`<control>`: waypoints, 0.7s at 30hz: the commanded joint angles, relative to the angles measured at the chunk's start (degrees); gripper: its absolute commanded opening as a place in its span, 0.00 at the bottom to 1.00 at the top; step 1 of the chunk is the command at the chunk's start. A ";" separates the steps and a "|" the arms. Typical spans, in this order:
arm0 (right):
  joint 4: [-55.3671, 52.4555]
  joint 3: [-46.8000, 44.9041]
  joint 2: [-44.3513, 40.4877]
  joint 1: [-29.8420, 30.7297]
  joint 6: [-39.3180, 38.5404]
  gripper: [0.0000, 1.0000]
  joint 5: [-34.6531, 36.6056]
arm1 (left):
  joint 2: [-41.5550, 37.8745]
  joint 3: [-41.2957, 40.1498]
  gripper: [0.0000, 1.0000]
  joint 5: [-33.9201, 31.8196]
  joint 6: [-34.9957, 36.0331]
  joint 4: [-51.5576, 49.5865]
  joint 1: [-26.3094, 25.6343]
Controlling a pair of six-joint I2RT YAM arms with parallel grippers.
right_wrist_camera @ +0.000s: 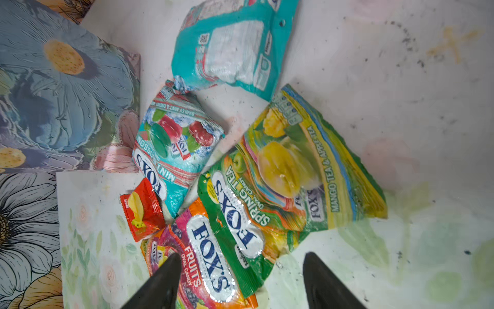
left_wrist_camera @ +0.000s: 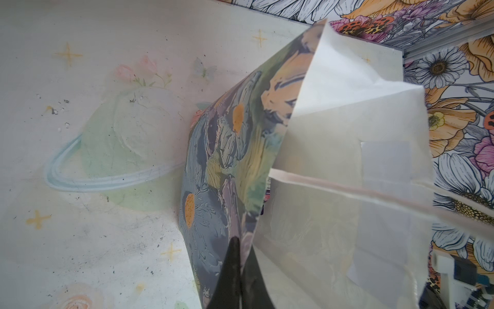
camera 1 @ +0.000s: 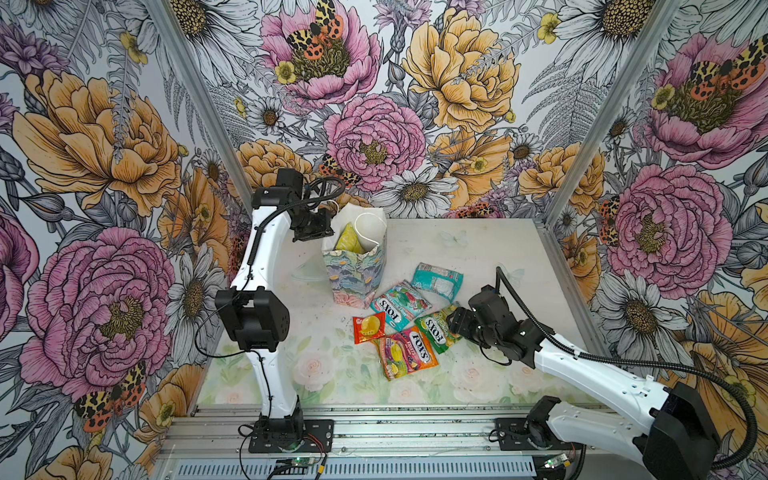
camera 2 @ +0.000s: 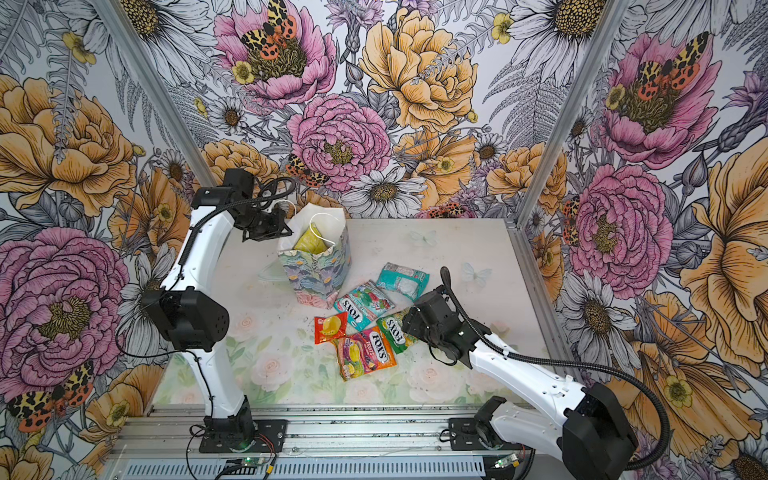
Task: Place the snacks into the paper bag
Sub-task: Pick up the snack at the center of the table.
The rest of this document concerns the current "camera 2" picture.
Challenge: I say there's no green yellow Fox's packet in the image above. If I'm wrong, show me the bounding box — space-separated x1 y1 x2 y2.
377 309 418 354

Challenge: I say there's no teal Fox's candy packet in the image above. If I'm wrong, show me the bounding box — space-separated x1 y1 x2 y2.
376 262 430 302

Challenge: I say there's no floral paper gift bag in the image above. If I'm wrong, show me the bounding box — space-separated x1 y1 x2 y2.
277 203 351 309

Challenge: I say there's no orange fruit Fox's packet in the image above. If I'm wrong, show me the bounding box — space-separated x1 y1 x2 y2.
333 327 397 381

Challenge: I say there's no yellow corn chips packet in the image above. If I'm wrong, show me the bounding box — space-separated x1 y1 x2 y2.
292 222 328 255

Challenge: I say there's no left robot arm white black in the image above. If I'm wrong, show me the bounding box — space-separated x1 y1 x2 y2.
141 168 297 445

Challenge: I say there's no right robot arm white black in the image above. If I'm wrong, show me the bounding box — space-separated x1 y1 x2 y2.
403 287 638 479

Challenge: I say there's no green red Fox's packet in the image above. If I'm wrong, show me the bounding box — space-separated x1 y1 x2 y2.
334 280 395 332

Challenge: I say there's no small red lemon sachet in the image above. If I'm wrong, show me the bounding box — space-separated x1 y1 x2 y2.
314 312 348 345

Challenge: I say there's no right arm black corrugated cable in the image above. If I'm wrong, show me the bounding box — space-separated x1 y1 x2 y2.
439 266 671 470

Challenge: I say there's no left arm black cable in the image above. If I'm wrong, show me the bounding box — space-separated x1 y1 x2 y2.
116 175 298 421

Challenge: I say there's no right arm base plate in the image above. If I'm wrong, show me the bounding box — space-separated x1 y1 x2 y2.
439 417 524 451

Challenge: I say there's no aluminium mounting rail frame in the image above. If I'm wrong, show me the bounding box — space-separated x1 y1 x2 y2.
115 405 479 458

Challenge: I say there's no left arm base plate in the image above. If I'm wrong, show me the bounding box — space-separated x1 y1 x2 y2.
199 419 288 454

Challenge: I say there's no left corner aluminium post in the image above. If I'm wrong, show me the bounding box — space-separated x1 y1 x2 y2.
94 1 215 187

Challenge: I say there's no corner aluminium post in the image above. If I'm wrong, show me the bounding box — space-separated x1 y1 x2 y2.
514 1 636 230
94 1 215 187

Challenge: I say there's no white vented cable duct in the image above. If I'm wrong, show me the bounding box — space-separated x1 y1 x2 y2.
108 456 486 479

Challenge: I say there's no right corner aluminium post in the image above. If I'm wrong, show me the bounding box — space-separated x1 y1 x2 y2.
514 1 636 230

